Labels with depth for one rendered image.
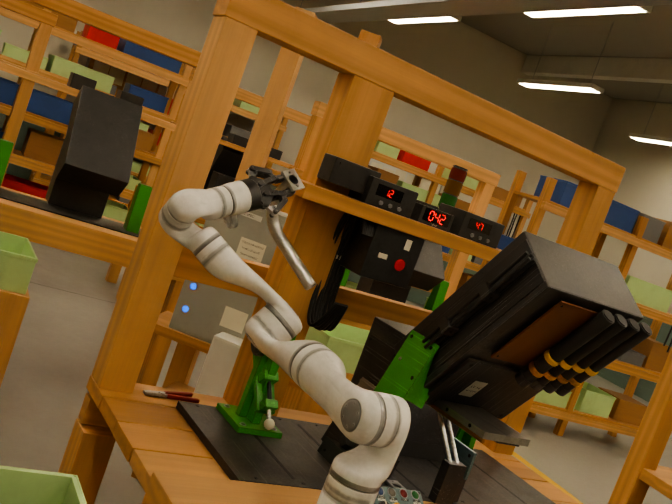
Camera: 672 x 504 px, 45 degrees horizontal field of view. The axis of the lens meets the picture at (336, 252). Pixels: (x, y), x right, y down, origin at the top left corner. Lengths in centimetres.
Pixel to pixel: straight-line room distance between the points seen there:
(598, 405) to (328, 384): 705
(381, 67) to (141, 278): 84
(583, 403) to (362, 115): 632
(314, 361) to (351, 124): 88
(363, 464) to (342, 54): 115
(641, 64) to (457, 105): 1009
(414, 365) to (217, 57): 90
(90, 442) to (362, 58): 122
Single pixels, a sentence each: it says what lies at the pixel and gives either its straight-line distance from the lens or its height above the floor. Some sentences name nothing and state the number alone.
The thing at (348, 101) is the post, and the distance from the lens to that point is 220.
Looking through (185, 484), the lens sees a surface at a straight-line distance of 172.
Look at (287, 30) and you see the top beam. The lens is 211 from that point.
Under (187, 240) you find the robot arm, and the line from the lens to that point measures 174.
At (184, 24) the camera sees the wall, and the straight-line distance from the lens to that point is 1201.
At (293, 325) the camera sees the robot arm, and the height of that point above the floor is 126.
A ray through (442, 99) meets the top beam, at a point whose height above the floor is 189.
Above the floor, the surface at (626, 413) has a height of 36.
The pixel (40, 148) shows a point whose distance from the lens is 873.
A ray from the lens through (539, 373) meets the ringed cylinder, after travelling 209.
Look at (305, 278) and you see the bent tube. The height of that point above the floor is 132.
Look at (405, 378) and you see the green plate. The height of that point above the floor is 116.
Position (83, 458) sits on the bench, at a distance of 222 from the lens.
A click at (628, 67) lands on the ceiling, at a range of 1257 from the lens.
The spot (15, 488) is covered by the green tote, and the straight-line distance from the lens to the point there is 147.
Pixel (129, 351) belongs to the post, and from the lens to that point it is 213.
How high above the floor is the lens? 158
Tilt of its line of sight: 5 degrees down
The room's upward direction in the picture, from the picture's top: 20 degrees clockwise
